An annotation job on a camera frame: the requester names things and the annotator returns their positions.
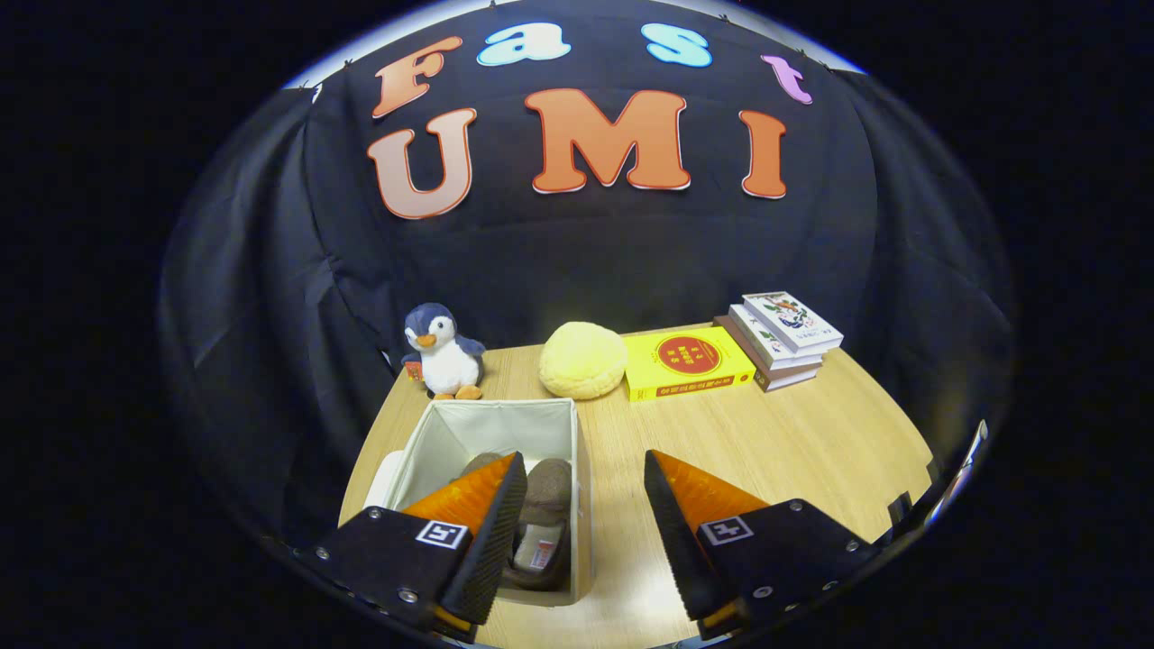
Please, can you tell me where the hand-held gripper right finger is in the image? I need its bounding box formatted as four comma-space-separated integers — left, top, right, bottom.
643, 450, 883, 641

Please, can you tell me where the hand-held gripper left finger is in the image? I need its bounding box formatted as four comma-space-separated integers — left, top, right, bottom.
311, 452, 529, 644

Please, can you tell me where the beige fabric storage box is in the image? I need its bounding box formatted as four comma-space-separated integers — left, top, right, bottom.
388, 398, 594, 608

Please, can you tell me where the yellow book with red circle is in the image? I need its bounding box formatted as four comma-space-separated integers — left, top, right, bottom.
623, 325, 757, 403

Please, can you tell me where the brown book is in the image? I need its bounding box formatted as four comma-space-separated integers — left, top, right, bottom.
713, 315, 823, 393

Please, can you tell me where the penguin plush toy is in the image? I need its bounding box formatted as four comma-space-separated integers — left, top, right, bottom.
400, 303, 488, 401

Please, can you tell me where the yellow round plush bun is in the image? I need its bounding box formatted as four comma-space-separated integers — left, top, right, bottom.
539, 321, 628, 401

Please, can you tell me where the black backdrop cloth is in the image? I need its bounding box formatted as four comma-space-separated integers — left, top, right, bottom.
160, 0, 1018, 560

